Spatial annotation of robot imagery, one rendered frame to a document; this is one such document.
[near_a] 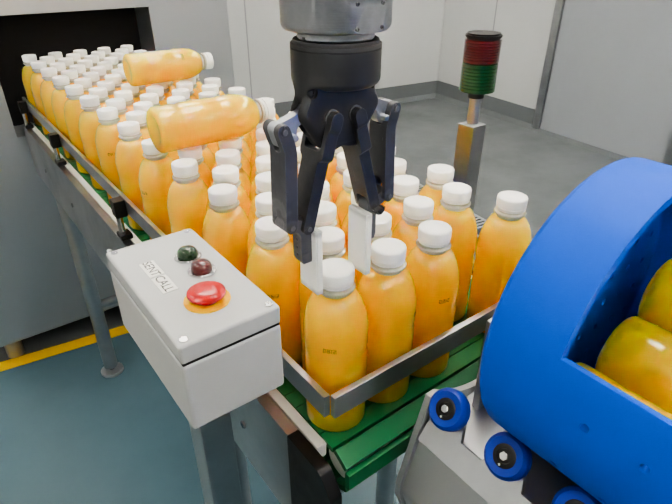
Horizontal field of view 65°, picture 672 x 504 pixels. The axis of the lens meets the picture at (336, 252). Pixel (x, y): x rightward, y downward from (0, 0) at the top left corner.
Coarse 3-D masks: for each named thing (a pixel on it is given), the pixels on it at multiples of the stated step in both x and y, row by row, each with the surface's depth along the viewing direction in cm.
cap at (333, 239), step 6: (318, 228) 61; (324, 228) 61; (330, 228) 61; (336, 228) 61; (324, 234) 60; (330, 234) 60; (336, 234) 60; (342, 234) 60; (324, 240) 59; (330, 240) 59; (336, 240) 59; (342, 240) 60; (324, 246) 59; (330, 246) 59; (336, 246) 59; (342, 246) 60; (324, 252) 59; (330, 252) 59; (336, 252) 60
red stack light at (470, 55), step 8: (464, 40) 93; (472, 40) 91; (496, 40) 90; (464, 48) 93; (472, 48) 91; (480, 48) 90; (488, 48) 90; (496, 48) 91; (464, 56) 93; (472, 56) 92; (480, 56) 91; (488, 56) 91; (496, 56) 92; (472, 64) 92; (480, 64) 92; (488, 64) 92
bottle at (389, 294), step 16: (384, 272) 57; (400, 272) 58; (368, 288) 58; (384, 288) 58; (400, 288) 58; (368, 304) 59; (384, 304) 58; (400, 304) 58; (368, 320) 59; (384, 320) 59; (400, 320) 59; (368, 336) 61; (384, 336) 60; (400, 336) 60; (368, 352) 62; (384, 352) 61; (400, 352) 61; (368, 368) 63; (400, 384) 64; (384, 400) 65
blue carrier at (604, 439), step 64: (576, 192) 42; (640, 192) 40; (576, 256) 39; (640, 256) 56; (512, 320) 41; (576, 320) 38; (512, 384) 42; (576, 384) 37; (576, 448) 39; (640, 448) 35
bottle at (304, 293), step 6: (342, 252) 61; (324, 258) 60; (300, 276) 63; (300, 282) 62; (300, 288) 62; (306, 288) 61; (300, 294) 63; (306, 294) 62; (300, 300) 63; (306, 300) 62; (300, 306) 64; (300, 312) 65; (300, 318) 65; (300, 324) 66; (300, 330) 66
